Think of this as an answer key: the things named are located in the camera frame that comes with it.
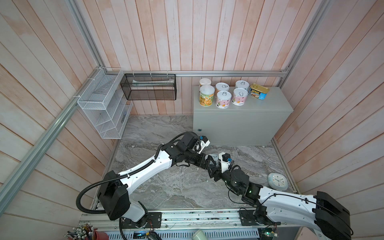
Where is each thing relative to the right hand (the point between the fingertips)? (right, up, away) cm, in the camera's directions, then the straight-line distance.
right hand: (210, 161), depth 77 cm
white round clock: (+39, -13, +6) cm, 42 cm away
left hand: (-2, -2, -5) cm, 5 cm away
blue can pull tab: (+1, +4, -10) cm, 11 cm away
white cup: (-7, -29, -14) cm, 33 cm away
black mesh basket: (-39, +47, +27) cm, 67 cm away
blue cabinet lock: (-5, +16, +11) cm, 20 cm away
